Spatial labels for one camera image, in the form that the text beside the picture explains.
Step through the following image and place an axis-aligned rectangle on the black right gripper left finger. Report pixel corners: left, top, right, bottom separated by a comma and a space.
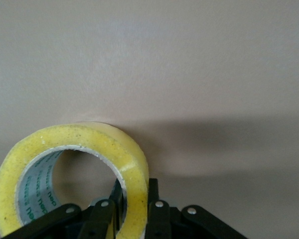
0, 179, 127, 239

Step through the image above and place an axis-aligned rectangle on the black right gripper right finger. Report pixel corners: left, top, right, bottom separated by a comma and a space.
147, 177, 250, 239

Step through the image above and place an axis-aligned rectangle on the yellowish clear tape roll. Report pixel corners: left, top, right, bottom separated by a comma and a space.
0, 121, 150, 239

